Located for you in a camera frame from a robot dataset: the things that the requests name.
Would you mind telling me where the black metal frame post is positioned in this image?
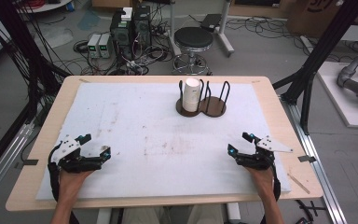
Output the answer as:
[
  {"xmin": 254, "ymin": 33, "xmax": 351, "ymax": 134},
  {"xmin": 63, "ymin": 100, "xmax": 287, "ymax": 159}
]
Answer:
[
  {"xmin": 0, "ymin": 0, "xmax": 73, "ymax": 185},
  {"xmin": 271, "ymin": 0, "xmax": 358, "ymax": 135}
]

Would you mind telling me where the person's right leg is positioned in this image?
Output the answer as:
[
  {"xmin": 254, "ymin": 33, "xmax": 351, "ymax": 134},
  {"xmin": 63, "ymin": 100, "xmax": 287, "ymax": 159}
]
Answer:
[{"xmin": 186, "ymin": 204, "xmax": 228, "ymax": 224}]

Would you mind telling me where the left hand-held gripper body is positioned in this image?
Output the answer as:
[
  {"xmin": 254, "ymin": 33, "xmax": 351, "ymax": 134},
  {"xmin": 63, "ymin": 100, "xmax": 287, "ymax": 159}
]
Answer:
[{"xmin": 51, "ymin": 134, "xmax": 104, "ymax": 175}]

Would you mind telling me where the white foam mat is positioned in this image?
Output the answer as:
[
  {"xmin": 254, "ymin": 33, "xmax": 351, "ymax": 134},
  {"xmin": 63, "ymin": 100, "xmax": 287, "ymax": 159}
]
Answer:
[{"xmin": 35, "ymin": 81, "xmax": 293, "ymax": 202}]

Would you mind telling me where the aluminium rail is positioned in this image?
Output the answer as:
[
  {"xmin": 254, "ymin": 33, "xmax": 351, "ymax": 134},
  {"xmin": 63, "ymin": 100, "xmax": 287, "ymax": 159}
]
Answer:
[
  {"xmin": 281, "ymin": 97, "xmax": 349, "ymax": 224},
  {"xmin": 0, "ymin": 122, "xmax": 36, "ymax": 208}
]

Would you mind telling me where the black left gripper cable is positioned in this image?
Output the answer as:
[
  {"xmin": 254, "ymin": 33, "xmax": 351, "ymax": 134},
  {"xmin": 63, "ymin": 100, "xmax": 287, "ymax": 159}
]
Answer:
[{"xmin": 47, "ymin": 143, "xmax": 62, "ymax": 202}]

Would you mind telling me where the black round stool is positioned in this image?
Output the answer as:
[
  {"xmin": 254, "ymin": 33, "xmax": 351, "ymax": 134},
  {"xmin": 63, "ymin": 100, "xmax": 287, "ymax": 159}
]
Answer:
[{"xmin": 171, "ymin": 26, "xmax": 214, "ymax": 77}]

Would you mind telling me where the stack of white paper cups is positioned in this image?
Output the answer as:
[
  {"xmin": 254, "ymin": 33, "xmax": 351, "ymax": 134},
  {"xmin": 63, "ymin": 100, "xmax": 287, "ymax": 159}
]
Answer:
[{"xmin": 181, "ymin": 77, "xmax": 202, "ymax": 113}]

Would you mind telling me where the grey bench power supply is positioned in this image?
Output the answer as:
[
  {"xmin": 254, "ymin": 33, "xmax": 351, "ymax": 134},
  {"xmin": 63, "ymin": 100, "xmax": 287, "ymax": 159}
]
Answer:
[
  {"xmin": 87, "ymin": 33, "xmax": 102, "ymax": 60},
  {"xmin": 97, "ymin": 33, "xmax": 113, "ymax": 60}
]

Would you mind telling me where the white power strip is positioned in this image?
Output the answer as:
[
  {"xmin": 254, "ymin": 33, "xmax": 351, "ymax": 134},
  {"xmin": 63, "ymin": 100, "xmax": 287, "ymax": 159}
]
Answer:
[{"xmin": 124, "ymin": 59, "xmax": 145, "ymax": 75}]

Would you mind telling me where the white floor board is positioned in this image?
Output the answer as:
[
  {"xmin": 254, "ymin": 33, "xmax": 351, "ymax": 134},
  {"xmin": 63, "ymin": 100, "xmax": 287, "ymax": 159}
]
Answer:
[{"xmin": 316, "ymin": 61, "xmax": 358, "ymax": 130}]

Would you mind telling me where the dark wooden cup holder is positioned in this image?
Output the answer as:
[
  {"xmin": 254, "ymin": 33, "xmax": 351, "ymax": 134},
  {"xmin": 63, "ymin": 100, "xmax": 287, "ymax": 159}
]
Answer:
[{"xmin": 175, "ymin": 78, "xmax": 231, "ymax": 119}]

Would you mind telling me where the person's left leg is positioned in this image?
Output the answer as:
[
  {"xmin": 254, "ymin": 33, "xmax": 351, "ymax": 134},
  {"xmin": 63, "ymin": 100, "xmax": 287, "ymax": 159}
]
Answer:
[{"xmin": 120, "ymin": 206, "xmax": 163, "ymax": 224}]

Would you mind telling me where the white table leg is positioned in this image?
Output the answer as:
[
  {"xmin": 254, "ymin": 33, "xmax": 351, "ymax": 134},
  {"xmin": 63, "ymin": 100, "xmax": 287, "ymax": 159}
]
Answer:
[
  {"xmin": 95, "ymin": 207, "xmax": 114, "ymax": 224},
  {"xmin": 226, "ymin": 203, "xmax": 242, "ymax": 224}
]

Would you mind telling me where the person's left hand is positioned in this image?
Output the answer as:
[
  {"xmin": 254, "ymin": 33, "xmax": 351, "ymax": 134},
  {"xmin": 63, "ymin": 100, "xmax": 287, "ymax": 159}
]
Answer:
[{"xmin": 57, "ymin": 169, "xmax": 95, "ymax": 203}]

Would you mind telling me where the white box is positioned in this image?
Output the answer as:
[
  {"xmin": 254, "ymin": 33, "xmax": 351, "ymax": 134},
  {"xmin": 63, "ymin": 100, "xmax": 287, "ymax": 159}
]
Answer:
[{"xmin": 120, "ymin": 7, "xmax": 133, "ymax": 22}]

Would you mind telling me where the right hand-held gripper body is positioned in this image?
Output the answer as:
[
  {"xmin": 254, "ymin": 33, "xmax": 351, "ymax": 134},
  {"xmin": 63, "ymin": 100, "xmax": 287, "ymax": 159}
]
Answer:
[{"xmin": 234, "ymin": 134, "xmax": 295, "ymax": 171}]

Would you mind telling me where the black computer tower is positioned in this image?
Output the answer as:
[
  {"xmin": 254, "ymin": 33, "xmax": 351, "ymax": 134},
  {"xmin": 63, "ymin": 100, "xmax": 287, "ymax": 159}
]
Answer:
[
  {"xmin": 132, "ymin": 5, "xmax": 153, "ymax": 50},
  {"xmin": 109, "ymin": 8, "xmax": 134, "ymax": 60}
]

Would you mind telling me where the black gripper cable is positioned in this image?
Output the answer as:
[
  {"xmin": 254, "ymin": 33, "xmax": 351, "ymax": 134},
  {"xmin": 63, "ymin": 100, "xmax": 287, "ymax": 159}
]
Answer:
[
  {"xmin": 269, "ymin": 164, "xmax": 282, "ymax": 202},
  {"xmin": 47, "ymin": 143, "xmax": 62, "ymax": 202}
]

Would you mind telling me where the bundle of floor cables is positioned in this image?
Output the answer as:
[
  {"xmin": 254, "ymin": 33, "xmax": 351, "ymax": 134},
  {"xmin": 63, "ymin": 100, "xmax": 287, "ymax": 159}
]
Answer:
[{"xmin": 73, "ymin": 3, "xmax": 176, "ymax": 77}]

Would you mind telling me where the cardboard box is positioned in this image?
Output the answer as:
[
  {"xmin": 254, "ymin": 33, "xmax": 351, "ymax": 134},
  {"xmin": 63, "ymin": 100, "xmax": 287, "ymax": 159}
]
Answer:
[{"xmin": 285, "ymin": 0, "xmax": 358, "ymax": 39}]

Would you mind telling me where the thin wooden stick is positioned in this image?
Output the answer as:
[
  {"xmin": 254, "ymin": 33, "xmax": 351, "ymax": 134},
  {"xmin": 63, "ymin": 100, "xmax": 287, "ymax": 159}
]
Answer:
[{"xmin": 287, "ymin": 173, "xmax": 311, "ymax": 195}]

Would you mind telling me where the person's leg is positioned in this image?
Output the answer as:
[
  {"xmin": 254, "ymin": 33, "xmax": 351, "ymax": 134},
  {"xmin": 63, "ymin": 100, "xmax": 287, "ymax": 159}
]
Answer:
[
  {"xmin": 186, "ymin": 204, "xmax": 228, "ymax": 224},
  {"xmin": 120, "ymin": 206, "xmax": 163, "ymax": 224}
]

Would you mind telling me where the person's right hand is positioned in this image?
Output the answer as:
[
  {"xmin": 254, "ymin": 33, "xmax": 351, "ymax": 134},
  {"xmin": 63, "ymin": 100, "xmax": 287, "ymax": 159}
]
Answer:
[{"xmin": 243, "ymin": 165, "xmax": 277, "ymax": 201}]

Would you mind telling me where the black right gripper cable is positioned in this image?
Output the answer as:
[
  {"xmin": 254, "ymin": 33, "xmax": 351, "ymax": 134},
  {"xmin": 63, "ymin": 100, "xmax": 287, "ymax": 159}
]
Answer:
[{"xmin": 269, "ymin": 164, "xmax": 282, "ymax": 202}]

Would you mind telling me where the black flat device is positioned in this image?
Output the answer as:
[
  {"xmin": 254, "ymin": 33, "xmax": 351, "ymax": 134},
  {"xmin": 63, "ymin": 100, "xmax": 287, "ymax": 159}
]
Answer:
[{"xmin": 200, "ymin": 13, "xmax": 223, "ymax": 32}]

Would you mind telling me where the white metal stand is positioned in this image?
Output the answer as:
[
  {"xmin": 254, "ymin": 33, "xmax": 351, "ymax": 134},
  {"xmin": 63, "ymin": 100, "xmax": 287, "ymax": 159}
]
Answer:
[{"xmin": 167, "ymin": 0, "xmax": 236, "ymax": 59}]

